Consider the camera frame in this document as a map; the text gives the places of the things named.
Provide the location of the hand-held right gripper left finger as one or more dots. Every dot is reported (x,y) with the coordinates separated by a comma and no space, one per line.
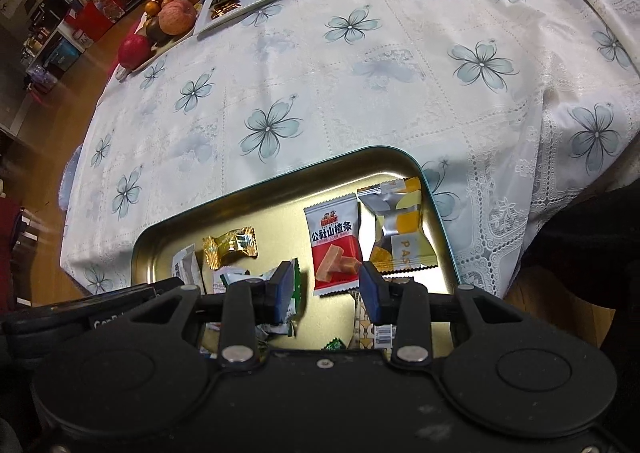
(282,290)

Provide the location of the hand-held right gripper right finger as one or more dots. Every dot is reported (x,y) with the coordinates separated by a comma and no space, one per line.
(372,293)

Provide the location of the blue-green snack packet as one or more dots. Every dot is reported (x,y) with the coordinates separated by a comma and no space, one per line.
(295,293)

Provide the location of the brown patterned snack packet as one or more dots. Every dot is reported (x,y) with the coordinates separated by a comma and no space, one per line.
(380,333)

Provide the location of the red and white snack packet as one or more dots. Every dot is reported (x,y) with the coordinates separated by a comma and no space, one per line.
(332,238)

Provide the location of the gold candy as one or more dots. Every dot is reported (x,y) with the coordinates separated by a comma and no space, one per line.
(230,245)

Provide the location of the silver and yellow snack packet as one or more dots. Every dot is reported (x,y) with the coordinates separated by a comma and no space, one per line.
(400,228)

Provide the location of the gold metal tin tray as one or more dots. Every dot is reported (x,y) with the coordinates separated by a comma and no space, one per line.
(280,203)

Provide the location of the small white snack packet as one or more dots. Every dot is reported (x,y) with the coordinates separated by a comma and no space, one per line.
(186,265)

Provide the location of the white floral tablecloth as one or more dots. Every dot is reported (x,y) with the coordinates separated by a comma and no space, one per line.
(400,83)

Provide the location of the person's dark clothing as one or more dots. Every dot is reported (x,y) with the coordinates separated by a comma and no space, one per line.
(590,258)

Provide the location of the wooden fruit tray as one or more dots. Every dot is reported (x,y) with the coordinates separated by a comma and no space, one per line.
(160,45)

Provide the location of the red round fruit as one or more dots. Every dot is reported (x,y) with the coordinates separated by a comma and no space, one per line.
(134,51)

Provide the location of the gold foil sweet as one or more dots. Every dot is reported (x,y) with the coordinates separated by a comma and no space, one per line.
(224,10)

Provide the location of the dark brown fruit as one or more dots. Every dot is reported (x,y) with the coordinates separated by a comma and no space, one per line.
(156,29)

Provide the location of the pale pink apple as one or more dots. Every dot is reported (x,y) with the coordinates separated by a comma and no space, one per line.
(177,17)

